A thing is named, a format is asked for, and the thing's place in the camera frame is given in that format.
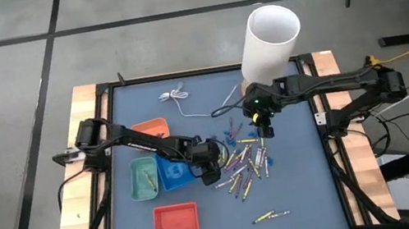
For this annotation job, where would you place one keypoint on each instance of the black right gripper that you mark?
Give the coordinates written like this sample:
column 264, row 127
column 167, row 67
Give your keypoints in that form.
column 264, row 100

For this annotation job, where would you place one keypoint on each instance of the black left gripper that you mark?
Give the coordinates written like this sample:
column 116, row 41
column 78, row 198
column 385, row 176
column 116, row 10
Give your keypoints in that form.
column 208, row 159

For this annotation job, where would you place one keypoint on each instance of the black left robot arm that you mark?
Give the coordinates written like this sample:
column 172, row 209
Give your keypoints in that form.
column 138, row 142

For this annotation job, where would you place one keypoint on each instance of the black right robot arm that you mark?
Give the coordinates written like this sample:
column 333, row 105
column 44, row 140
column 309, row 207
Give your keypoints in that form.
column 328, row 83

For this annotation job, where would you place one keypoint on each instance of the blue plastic basket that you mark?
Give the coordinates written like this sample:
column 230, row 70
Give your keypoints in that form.
column 175, row 175

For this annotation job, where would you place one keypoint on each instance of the white-shade wooden-base table lamp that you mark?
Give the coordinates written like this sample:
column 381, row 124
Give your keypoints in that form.
column 270, row 45

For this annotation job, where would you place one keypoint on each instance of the orange plastic bin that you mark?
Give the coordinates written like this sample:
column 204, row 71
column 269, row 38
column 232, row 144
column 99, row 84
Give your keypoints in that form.
column 154, row 126

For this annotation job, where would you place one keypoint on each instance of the red plastic basket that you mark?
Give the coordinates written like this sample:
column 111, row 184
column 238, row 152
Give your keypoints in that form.
column 177, row 223

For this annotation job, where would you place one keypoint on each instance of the green plastic bin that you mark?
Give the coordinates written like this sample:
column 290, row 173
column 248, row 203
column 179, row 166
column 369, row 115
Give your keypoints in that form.
column 139, row 183

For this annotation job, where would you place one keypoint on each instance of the blue-grey table mat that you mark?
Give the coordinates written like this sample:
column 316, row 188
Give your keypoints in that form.
column 306, row 197

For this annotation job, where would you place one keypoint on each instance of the small black post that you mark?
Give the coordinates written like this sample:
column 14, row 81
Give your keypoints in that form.
column 122, row 79

